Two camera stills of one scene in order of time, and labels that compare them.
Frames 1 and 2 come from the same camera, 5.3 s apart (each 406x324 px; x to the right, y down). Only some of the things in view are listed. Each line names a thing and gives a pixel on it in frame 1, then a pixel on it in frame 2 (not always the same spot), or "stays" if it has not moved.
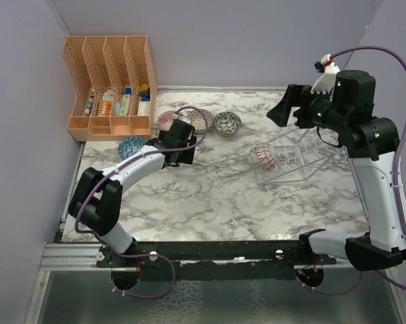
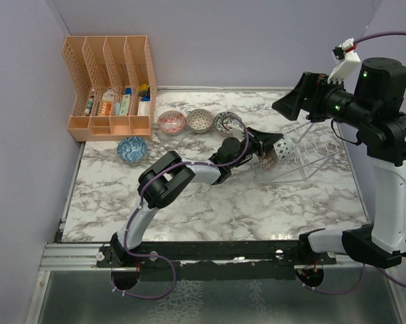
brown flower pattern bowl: (198, 121) stays
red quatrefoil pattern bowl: (267, 156) stays
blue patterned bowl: (165, 120) stays
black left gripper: (186, 157) to (263, 141)
